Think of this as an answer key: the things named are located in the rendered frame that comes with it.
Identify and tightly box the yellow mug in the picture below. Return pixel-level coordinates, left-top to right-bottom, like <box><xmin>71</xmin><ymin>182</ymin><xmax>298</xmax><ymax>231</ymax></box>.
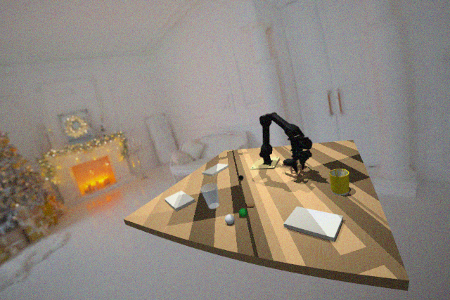
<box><xmin>329</xmin><ymin>169</ymin><xmax>349</xmax><ymax>195</ymax></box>

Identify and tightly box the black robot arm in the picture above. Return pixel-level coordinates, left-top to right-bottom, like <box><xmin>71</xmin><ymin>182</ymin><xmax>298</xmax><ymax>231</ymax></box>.
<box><xmin>259</xmin><ymin>112</ymin><xmax>313</xmax><ymax>164</ymax></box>

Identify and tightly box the clear glass cup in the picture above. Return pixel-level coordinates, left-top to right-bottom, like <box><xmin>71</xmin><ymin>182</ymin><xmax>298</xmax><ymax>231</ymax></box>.
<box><xmin>200</xmin><ymin>183</ymin><xmax>219</xmax><ymax>209</ymax></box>

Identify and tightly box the grey ball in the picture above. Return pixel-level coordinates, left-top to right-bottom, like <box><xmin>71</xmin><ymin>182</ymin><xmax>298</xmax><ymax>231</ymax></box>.
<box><xmin>225</xmin><ymin>214</ymin><xmax>234</xmax><ymax>224</ymax></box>

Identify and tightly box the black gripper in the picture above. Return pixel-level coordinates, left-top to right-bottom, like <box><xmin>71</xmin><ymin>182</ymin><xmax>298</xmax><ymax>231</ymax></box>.
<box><xmin>283</xmin><ymin>148</ymin><xmax>306</xmax><ymax>173</ymax></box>

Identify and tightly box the green ball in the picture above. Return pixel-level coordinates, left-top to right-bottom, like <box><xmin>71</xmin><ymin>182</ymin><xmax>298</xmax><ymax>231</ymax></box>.
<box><xmin>238</xmin><ymin>208</ymin><xmax>248</xmax><ymax>217</ymax></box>

